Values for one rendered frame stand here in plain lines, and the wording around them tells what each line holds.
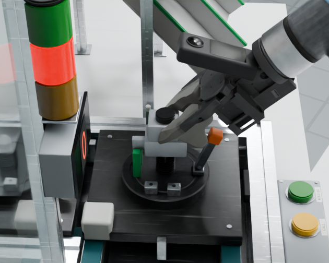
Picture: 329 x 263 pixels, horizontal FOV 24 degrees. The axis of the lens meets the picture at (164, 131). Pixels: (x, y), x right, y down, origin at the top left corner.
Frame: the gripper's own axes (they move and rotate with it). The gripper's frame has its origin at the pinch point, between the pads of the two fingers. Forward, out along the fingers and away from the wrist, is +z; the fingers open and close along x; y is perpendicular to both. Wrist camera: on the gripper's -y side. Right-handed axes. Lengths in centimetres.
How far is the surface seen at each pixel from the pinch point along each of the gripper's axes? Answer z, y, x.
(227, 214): 0.6, 15.4, -7.3
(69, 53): -11.6, -25.0, -20.3
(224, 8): -1.9, 12.9, 47.8
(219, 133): -5.2, 7.1, -0.2
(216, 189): 1.7, 14.3, -2.0
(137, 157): 6.4, 1.2, -2.0
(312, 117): 39, 112, 139
